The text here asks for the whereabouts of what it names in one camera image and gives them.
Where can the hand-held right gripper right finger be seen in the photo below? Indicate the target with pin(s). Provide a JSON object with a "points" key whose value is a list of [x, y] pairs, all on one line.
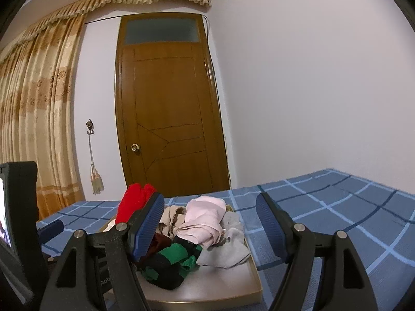
{"points": [[272, 226]]}

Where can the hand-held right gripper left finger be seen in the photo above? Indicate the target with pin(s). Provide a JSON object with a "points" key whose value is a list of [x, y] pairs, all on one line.
{"points": [[147, 226]]}

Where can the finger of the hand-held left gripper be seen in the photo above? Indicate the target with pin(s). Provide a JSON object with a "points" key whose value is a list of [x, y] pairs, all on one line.
{"points": [[50, 231]]}

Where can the dark red underwear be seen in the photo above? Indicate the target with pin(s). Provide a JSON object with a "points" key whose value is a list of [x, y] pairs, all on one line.
{"points": [[160, 241]]}

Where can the beige dotted underwear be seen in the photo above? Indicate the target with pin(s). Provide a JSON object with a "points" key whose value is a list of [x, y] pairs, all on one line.
{"points": [[168, 217]]}

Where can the bright red underwear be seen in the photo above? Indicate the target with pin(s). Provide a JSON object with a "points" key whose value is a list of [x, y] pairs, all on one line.
{"points": [[129, 201]]}

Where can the pale pink dotted underwear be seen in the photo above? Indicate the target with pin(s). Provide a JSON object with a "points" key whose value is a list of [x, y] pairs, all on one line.
{"points": [[112, 225]]}

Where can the green and black underwear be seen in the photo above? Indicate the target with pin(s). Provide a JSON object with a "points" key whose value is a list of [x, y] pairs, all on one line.
{"points": [[175, 252]]}

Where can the grey underwear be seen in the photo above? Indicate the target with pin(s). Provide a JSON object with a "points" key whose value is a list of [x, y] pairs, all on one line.
{"points": [[227, 249]]}

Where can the light pink underwear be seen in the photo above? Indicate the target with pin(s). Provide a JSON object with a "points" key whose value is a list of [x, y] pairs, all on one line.
{"points": [[204, 220]]}

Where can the shallow wooden tray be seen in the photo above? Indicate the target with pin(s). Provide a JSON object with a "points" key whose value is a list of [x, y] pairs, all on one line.
{"points": [[210, 285]]}

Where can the curtain tieback tassel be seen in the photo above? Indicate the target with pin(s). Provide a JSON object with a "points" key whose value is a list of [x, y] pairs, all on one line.
{"points": [[96, 181]]}

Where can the blue plaid tablecloth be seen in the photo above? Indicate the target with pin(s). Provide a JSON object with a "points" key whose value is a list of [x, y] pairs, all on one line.
{"points": [[340, 207]]}

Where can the brass door knob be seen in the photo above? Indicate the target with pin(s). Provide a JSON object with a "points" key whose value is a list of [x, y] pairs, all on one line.
{"points": [[135, 147]]}

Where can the tan patterned curtain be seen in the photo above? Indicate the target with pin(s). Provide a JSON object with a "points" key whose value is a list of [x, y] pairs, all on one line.
{"points": [[32, 120]]}

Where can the brown wooden door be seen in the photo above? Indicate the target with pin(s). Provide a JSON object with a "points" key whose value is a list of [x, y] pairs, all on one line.
{"points": [[175, 103]]}

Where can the metal wall hook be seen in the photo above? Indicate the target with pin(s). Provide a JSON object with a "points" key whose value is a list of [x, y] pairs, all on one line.
{"points": [[89, 124]]}

